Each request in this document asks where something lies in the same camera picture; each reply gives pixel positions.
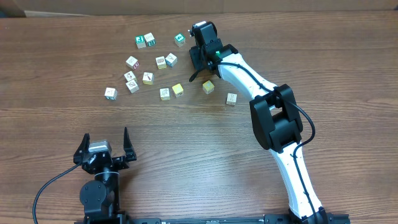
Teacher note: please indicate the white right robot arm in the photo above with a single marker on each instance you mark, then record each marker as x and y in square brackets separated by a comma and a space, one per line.
[276, 123]

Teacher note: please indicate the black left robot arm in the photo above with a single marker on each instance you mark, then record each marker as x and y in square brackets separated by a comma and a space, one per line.
[100, 196]

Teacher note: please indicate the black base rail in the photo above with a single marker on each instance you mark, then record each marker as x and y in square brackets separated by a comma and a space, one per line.
[328, 218]

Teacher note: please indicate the wooden block blue letter M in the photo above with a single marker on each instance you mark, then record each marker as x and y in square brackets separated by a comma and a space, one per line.
[171, 59]

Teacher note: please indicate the wooden block green number 4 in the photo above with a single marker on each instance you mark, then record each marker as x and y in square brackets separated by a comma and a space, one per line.
[180, 40]

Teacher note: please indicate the wooden block yellow top bone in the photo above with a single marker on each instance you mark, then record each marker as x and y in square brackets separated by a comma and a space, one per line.
[208, 87]

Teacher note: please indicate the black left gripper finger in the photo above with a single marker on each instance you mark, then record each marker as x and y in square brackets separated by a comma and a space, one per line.
[128, 148]
[82, 149]

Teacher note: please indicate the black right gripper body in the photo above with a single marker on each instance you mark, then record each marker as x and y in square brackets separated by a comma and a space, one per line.
[196, 53]

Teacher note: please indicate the wooden block yellow letter B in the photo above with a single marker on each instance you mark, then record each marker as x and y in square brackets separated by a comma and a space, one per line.
[148, 78]

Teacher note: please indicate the wooden block yellow sided small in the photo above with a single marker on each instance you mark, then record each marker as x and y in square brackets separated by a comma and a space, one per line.
[130, 76]

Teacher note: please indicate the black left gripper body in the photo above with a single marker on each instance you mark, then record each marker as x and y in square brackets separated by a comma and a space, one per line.
[118, 162]

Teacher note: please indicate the wooden block green top J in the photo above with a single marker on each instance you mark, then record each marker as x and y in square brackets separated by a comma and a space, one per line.
[140, 41]

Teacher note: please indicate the wooden block green J side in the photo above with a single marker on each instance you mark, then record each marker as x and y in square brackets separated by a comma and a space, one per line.
[110, 93]

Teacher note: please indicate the wooden block red letter U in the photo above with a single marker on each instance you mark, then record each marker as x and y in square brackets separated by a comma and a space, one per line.
[132, 62]

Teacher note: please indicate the wooden block yellow oval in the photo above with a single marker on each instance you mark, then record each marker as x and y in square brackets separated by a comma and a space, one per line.
[161, 63]

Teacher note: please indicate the wooden block teal letter R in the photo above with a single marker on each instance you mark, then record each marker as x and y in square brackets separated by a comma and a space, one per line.
[149, 39]

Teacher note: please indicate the wooden block yellow acorn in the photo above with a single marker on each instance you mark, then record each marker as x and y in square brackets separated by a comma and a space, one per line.
[178, 90]

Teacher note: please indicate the wooden block yellow letter L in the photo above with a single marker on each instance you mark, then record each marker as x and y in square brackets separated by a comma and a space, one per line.
[164, 94]

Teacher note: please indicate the wooden block number 2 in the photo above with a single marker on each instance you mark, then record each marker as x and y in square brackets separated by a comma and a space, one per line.
[132, 86]

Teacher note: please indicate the wooden block green R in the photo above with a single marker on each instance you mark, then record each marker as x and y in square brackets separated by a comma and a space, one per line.
[231, 99]

